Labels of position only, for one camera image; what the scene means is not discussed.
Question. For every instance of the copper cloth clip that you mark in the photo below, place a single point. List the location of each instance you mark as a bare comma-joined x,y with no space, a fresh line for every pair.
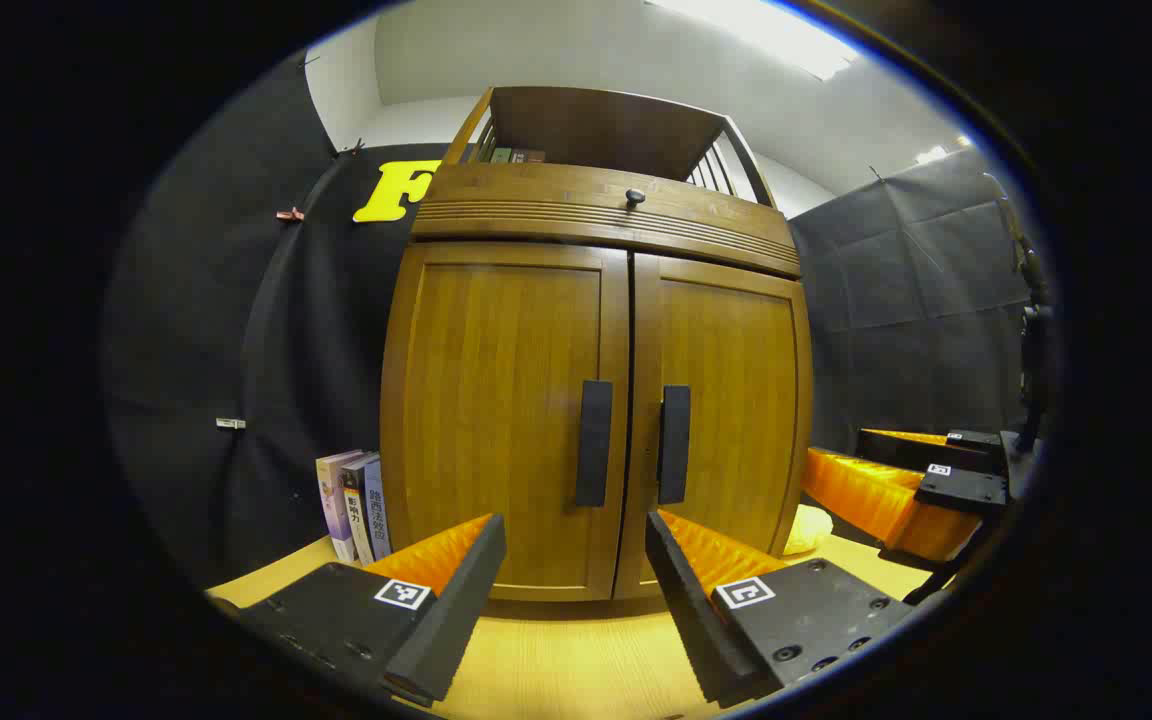
289,214

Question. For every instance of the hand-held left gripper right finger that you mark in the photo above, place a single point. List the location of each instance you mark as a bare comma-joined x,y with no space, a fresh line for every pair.
686,610

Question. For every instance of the yellow round object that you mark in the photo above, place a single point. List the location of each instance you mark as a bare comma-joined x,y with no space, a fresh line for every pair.
808,530

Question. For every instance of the wooden shoe cabinet door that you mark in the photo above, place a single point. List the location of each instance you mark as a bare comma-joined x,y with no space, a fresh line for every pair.
736,400
496,400

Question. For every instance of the purple book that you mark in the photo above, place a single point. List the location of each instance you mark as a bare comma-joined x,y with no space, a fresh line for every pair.
331,500

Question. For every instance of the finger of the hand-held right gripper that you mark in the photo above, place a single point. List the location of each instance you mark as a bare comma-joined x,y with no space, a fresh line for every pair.
916,452
866,490

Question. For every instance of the ceiling light panel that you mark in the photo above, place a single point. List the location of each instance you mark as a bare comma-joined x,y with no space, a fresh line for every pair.
936,153

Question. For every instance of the wooden cabinet drawer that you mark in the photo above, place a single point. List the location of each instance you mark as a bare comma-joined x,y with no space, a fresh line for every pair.
536,200

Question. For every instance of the black backdrop cloth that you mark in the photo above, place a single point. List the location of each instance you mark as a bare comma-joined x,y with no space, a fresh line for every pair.
236,330

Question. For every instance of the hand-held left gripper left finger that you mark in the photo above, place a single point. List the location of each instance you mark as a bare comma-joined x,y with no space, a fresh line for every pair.
456,600

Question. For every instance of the blue book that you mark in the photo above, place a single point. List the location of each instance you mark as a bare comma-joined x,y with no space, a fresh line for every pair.
378,510

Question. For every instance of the dark book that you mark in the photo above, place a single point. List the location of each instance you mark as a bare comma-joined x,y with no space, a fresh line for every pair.
356,510

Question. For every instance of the brown book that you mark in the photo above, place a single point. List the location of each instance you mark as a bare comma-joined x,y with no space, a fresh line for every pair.
528,156

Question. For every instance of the wooden double-door shoe cabinet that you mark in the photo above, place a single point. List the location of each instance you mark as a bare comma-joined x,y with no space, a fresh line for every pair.
586,130

